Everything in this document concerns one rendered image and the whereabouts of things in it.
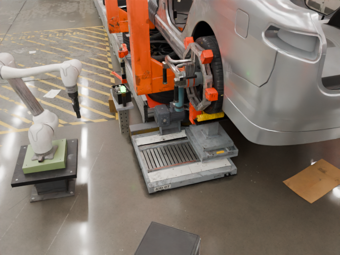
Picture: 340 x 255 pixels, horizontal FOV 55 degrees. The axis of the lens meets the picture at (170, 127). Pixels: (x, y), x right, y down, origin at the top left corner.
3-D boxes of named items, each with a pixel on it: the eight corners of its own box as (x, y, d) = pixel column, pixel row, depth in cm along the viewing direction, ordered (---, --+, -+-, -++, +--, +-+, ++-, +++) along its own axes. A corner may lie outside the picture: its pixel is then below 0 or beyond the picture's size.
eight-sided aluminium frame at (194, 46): (210, 120, 274) (214, 58, 243) (203, 121, 273) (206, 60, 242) (188, 90, 317) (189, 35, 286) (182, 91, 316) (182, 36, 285)
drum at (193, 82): (203, 87, 279) (203, 72, 271) (179, 91, 274) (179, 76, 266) (197, 80, 290) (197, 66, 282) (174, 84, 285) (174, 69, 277)
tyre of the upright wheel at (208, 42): (212, 28, 300) (212, 95, 330) (188, 31, 294) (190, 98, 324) (247, 42, 243) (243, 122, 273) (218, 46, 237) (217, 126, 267)
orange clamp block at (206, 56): (210, 62, 255) (214, 56, 246) (201, 64, 253) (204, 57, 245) (208, 55, 257) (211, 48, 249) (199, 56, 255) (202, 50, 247)
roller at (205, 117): (226, 117, 294) (227, 112, 291) (196, 123, 288) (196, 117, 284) (223, 114, 299) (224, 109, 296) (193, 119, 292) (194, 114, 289)
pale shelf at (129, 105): (133, 108, 322) (133, 105, 320) (116, 111, 318) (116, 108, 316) (126, 88, 355) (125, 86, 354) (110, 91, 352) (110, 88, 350)
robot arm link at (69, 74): (75, 86, 237) (80, 79, 248) (71, 67, 229) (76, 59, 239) (61, 87, 238) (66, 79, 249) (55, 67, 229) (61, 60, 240)
